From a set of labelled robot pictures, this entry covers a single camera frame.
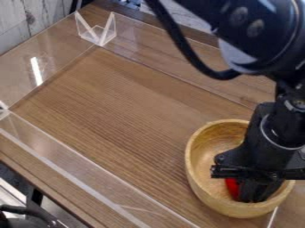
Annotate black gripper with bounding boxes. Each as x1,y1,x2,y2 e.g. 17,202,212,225
211,102,305,203

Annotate red felt strawberry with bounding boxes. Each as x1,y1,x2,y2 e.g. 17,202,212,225
224,178,239,200

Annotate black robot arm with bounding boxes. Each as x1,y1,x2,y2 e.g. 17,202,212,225
175,0,305,202

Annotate wooden bowl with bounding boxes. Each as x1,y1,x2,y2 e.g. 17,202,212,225
184,119,295,219

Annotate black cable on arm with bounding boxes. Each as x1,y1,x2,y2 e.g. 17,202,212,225
143,0,243,81

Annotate clear acrylic front wall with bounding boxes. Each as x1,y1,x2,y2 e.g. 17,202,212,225
0,110,199,228

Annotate black cable lower left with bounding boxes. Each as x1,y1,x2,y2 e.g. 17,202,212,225
0,204,57,224

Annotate clear acrylic corner bracket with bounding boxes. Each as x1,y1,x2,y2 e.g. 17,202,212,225
73,12,116,47

